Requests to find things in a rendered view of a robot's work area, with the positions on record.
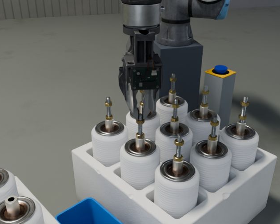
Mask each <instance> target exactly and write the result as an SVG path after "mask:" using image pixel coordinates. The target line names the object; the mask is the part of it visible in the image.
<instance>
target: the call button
mask: <svg viewBox="0 0 280 224"><path fill-rule="evenodd" d="M214 69H215V71H216V72H217V73H225V72H226V71H227V70H228V68H227V67H226V66H224V65H217V66H215V68H214Z"/></svg>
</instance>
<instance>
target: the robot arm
mask: <svg viewBox="0 0 280 224"><path fill-rule="evenodd" d="M229 3H230V0H121V22H122V23H123V33H124V34H126V35H129V36H130V37H129V39H128V42H127V44H126V49H127V52H126V53H125V55H124V57H123V58H121V59H122V61H123V66H122V67H119V75H118V82H119V87H120V89H121V91H122V93H123V95H124V98H125V101H126V103H127V106H128V108H129V110H130V112H131V114H132V115H133V116H134V117H135V118H136V119H137V120H138V119H139V111H138V108H137V99H136V94H137V92H138V90H143V91H144V97H143V102H144V105H143V107H142V115H143V116H142V117H143V118H142V119H145V118H146V117H147V115H148V114H149V113H150V111H152V112H153V111H154V102H155V100H156V93H157V91H158V90H159V89H160V88H161V89H163V62H162V61H161V59H160V57H159V55H158V54H155V52H154V51H153V43H154V40H155V35H156V34H157V40H156V41H157V43H159V44H161V45H165V46H173V47H180V46H187V45H190V44H192V43H193V34H192V29H191V25H190V18H191V17H193V18H205V19H214V20H223V19H225V18H226V16H227V12H228V7H229ZM160 12H162V18H161V14H160ZM160 23H161V25H160Z"/></svg>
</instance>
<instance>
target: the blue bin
mask: <svg viewBox="0 0 280 224"><path fill-rule="evenodd" d="M55 219H56V220H57V221H58V223H59V224H123V223H122V222H121V221H119V220H118V219H117V218H116V217H115V216H114V215H112V213H110V212H109V211H108V210H107V209H106V208H105V207H103V206H102V205H101V204H100V203H99V202H97V201H96V200H95V199H94V198H91V197H88V198H85V199H84V200H82V201H80V202H79V203H77V204H75V205H73V206H71V207H70V208H68V209H66V210H64V211H63V212H61V213H59V214H58V215H56V216H55Z"/></svg>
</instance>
